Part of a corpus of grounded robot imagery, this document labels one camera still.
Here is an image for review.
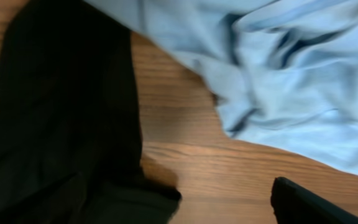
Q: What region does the black t-shirt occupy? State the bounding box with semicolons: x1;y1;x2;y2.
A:
0;0;181;223

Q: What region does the light blue t-shirt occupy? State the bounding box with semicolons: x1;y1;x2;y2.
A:
89;0;358;175

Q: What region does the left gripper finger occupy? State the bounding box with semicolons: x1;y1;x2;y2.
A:
270;177;358;224

